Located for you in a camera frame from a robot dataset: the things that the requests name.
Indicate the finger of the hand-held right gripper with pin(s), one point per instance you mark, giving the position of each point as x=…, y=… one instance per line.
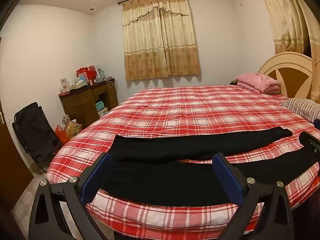
x=310, y=143
x=317, y=123

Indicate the black folding chair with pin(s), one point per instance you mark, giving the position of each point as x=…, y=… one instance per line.
x=35, y=130

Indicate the beige pleated side curtain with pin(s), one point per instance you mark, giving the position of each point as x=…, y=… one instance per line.
x=287, y=17

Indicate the light blue bottle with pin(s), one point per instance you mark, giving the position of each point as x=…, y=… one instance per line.
x=100, y=73

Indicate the pink folded blanket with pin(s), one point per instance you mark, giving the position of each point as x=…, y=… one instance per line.
x=257, y=81

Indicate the black pants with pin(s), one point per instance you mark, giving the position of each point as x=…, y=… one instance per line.
x=162, y=180

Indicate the cream and brown headboard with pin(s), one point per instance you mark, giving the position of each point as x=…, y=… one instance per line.
x=292, y=75

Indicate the red plastic bag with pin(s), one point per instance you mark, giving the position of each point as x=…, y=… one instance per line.
x=60, y=135

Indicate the red gift bag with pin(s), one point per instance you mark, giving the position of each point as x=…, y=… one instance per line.
x=87, y=73

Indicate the patterned paper bag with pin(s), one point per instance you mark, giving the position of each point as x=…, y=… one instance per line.
x=72, y=127

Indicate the dark patterned cloth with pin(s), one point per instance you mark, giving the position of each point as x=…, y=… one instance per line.
x=233, y=82

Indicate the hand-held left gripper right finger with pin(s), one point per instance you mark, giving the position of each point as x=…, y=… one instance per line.
x=228, y=177

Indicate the teal box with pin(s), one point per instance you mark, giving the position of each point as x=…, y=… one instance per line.
x=100, y=105

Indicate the red plaid bed sheet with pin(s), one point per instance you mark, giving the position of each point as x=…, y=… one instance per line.
x=175, y=110

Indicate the white card with red print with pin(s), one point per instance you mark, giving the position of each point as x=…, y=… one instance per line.
x=64, y=85

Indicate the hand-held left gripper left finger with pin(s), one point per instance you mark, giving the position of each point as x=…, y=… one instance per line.
x=96, y=177

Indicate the beige patterned window curtain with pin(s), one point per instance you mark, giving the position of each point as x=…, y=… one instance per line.
x=160, y=37

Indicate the brown wooden door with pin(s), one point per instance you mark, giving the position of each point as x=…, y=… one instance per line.
x=12, y=160

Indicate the striped pillow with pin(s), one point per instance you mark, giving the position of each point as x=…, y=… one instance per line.
x=302, y=107

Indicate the brown wooden desk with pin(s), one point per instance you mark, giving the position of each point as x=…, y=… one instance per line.
x=80, y=105

